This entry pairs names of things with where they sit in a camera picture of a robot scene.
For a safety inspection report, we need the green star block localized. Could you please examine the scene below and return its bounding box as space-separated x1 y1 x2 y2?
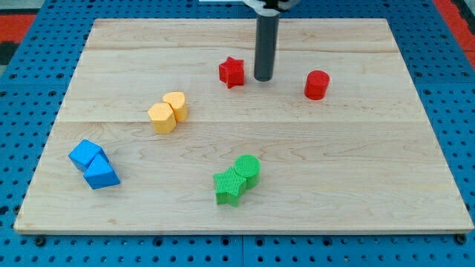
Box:
213 167 246 207

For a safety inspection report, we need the yellow hexagon block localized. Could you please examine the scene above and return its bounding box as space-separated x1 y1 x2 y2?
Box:
148 102 177 134

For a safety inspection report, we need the light wooden board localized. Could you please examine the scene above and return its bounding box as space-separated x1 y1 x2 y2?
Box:
14 19 474 235

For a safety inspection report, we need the blue cube block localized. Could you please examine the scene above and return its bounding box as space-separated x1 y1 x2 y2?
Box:
68 139 109 172

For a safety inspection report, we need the red cylinder block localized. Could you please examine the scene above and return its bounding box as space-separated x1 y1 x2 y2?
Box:
304 70 330 100

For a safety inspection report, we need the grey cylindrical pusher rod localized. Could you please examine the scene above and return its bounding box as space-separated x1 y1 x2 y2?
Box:
254 15 280 82

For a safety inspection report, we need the blue triangle block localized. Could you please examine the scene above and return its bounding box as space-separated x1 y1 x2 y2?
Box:
83 154 120 190

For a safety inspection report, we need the yellow heart block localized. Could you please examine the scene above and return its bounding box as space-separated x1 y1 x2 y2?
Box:
163 91 189 122

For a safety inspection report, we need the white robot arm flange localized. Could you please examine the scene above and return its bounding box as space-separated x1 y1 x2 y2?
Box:
243 0 300 17

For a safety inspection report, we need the red star block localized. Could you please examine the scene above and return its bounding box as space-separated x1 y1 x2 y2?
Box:
218 56 245 89

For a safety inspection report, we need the green cylinder block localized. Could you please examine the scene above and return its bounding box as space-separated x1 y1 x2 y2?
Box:
234 154 261 189

